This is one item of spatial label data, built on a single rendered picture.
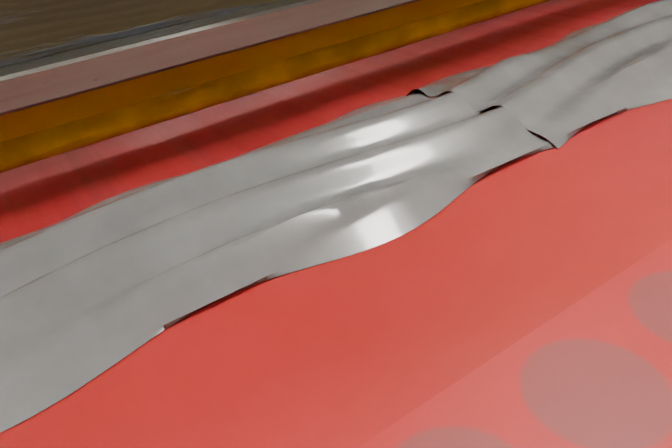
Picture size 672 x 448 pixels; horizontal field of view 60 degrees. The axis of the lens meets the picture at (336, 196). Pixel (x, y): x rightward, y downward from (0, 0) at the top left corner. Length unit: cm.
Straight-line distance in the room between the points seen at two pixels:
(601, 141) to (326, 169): 8
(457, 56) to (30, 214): 18
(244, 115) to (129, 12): 6
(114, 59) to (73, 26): 2
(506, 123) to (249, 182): 8
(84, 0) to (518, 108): 14
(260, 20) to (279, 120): 4
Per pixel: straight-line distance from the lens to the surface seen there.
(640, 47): 26
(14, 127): 21
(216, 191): 16
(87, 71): 19
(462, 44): 29
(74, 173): 21
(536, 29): 31
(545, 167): 17
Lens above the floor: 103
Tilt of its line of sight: 29 degrees down
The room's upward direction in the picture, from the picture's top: 8 degrees counter-clockwise
